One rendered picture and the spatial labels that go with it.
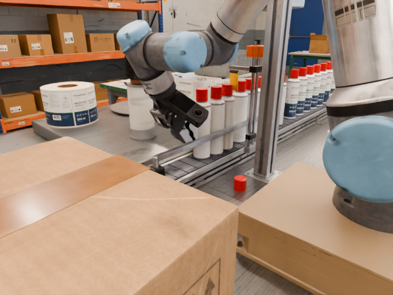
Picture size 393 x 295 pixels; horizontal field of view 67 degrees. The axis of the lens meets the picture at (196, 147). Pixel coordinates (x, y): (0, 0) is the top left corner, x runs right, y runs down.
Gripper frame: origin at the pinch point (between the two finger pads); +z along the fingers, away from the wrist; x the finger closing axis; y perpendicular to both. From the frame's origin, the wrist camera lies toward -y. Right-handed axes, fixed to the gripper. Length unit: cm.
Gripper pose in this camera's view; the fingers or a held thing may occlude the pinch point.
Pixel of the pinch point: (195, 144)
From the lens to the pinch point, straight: 83.5
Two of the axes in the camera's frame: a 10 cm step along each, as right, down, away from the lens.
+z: 3.4, 6.7, 6.6
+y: -7.4, -2.5, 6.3
